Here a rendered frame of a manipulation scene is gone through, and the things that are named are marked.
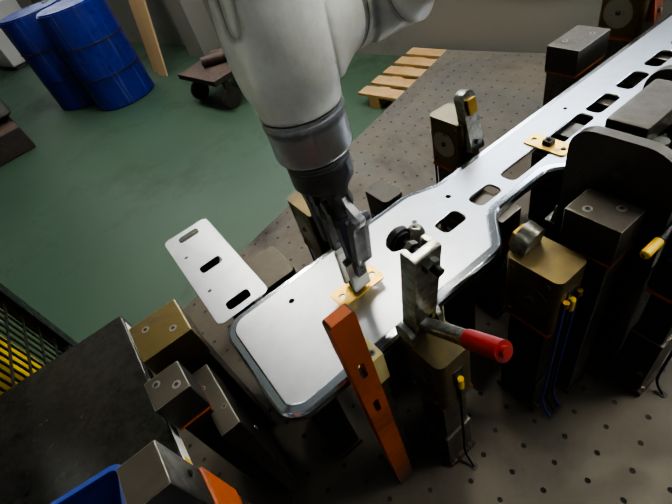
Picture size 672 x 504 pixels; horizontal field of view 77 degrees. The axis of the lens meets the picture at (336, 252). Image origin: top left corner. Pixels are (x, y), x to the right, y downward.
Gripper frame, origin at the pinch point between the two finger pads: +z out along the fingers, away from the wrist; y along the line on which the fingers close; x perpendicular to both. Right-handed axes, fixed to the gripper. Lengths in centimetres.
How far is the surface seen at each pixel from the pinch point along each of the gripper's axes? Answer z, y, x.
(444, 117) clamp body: 1.3, 18.3, -38.7
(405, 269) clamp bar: -13.5, -15.7, 2.0
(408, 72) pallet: 95, 198, -186
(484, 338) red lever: -8.1, -23.9, 0.3
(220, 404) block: 6.0, -0.5, 26.1
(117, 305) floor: 107, 168, 63
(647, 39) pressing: 6, 6, -91
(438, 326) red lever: -3.6, -17.7, 0.4
